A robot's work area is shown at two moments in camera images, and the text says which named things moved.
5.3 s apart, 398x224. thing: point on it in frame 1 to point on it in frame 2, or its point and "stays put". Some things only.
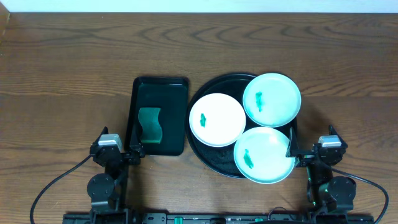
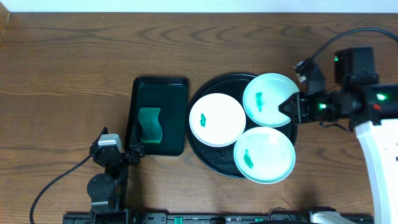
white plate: x=217 y=120 stays put
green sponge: x=152 y=129 stays put
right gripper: x=307 y=157 to x=305 y=114
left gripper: x=121 y=156 stays put
